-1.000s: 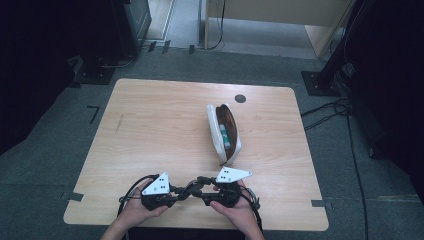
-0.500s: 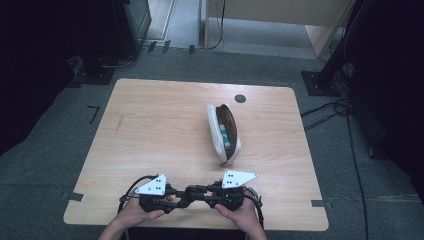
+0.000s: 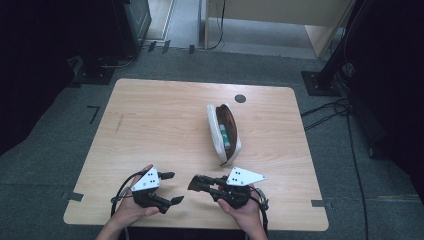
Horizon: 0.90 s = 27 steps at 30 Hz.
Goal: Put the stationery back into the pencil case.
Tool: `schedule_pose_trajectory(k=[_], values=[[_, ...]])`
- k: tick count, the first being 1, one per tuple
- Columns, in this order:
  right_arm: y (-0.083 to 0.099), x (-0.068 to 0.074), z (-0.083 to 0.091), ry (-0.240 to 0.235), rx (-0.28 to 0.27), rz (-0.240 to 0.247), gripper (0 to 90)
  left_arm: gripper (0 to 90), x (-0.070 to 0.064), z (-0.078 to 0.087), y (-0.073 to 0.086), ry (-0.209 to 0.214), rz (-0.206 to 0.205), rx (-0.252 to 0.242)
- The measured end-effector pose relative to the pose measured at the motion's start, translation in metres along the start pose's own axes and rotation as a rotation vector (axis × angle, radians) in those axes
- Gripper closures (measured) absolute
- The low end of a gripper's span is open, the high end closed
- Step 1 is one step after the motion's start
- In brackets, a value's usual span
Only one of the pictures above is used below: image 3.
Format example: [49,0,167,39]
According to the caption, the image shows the black cabinet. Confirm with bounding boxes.
[79,0,153,68]

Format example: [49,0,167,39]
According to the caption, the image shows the black hanging cable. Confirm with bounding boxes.
[208,0,227,51]

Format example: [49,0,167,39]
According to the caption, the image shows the grey looped floor cable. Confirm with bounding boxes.
[98,54,138,70]

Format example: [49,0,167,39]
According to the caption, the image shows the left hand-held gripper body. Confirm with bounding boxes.
[130,166,163,210]

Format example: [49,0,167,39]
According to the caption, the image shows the person's right hand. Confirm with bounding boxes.
[217,185,265,231]

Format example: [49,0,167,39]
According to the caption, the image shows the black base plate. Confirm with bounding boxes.
[70,64,116,86]

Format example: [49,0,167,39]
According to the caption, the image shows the hand-held gripper cable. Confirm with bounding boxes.
[248,185,271,238]
[110,170,148,240]

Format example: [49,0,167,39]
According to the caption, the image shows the dark curtain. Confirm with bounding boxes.
[346,0,424,204]
[0,0,81,158]

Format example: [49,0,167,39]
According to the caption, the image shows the left hand-held gripper cable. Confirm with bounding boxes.
[110,170,148,240]

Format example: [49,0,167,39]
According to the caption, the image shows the person's left hand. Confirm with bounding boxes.
[111,163,161,230]

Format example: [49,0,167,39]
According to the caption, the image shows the black stand with base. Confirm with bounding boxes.
[301,0,364,98]

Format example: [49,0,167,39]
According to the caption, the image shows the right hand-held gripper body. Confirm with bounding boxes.
[209,166,267,210]

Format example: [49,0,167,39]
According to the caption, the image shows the light wooden furniture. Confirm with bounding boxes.
[203,0,356,59]

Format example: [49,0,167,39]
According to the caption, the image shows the black floor cables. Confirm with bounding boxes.
[299,98,370,240]

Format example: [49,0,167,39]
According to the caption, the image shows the right hand-held gripper cable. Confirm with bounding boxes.
[248,185,271,238]

